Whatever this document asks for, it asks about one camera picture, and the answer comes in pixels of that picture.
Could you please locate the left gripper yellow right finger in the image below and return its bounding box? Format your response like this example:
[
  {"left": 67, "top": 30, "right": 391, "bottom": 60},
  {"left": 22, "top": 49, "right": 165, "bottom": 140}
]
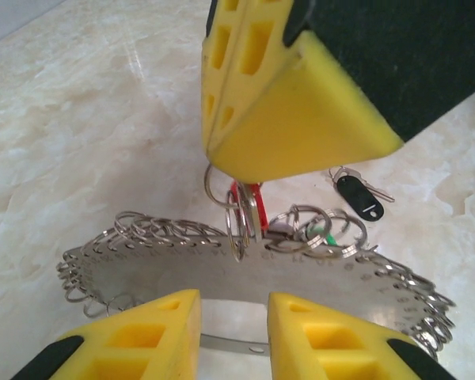
[{"left": 267, "top": 291, "right": 456, "bottom": 380}]

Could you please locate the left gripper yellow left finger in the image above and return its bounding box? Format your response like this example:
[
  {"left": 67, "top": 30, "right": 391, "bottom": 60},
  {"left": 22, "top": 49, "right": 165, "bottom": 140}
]
[{"left": 9, "top": 288, "right": 203, "bottom": 380}]

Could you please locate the metal crescent plate with keyrings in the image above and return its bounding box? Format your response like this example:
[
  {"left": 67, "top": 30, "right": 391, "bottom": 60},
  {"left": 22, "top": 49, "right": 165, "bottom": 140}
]
[{"left": 55, "top": 203, "right": 458, "bottom": 361}]

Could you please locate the red plastic key tag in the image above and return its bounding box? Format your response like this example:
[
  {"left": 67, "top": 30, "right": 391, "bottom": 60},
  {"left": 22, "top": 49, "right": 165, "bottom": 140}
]
[{"left": 229, "top": 180, "right": 270, "bottom": 238}]

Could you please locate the black plastic key tag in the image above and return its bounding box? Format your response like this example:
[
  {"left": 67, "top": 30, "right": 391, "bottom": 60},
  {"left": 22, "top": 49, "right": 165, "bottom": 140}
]
[{"left": 335, "top": 176, "right": 386, "bottom": 222}]

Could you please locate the steel split keyring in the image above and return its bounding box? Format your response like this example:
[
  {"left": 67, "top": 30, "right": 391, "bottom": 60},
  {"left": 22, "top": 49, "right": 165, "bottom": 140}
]
[{"left": 224, "top": 199, "right": 251, "bottom": 263}]

